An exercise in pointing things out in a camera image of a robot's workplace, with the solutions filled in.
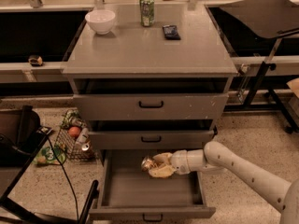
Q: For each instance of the orange fruit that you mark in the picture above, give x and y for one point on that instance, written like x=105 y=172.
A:
x=74 y=131

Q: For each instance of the grey middle drawer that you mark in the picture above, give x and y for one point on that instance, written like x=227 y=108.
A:
x=150 y=139

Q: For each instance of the grey open bottom drawer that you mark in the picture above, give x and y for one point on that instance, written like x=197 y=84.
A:
x=128 y=193

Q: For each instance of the tape measure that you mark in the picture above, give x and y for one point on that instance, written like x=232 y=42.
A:
x=35 y=60

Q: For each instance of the soda can in basket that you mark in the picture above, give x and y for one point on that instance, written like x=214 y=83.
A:
x=87 y=148

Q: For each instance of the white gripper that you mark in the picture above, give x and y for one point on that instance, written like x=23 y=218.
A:
x=179 y=161

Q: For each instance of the wire basket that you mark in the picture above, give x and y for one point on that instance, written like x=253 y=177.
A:
x=72 y=146

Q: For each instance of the black stand with tray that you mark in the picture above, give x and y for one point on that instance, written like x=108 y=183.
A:
x=262 y=39

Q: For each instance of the green bag in basket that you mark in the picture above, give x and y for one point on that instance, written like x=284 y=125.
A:
x=72 y=118

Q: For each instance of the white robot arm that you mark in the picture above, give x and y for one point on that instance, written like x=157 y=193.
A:
x=281 y=194

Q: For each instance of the black chair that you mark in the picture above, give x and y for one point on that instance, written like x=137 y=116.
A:
x=21 y=137

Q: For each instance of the grey drawer cabinet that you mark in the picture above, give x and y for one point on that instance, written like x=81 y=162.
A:
x=133 y=59

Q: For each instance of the dark blue snack packet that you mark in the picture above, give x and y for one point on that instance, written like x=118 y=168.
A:
x=171 y=32

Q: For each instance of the green chip bag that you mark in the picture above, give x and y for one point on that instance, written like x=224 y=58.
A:
x=50 y=156

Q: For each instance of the crushed orange can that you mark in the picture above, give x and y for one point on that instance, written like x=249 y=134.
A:
x=148 y=163

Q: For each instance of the white bowl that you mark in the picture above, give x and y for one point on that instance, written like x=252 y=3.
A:
x=101 y=21

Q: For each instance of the green soda can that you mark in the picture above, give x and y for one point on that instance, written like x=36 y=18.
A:
x=146 y=12

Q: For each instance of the grey top drawer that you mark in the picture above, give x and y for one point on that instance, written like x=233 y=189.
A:
x=150 y=106

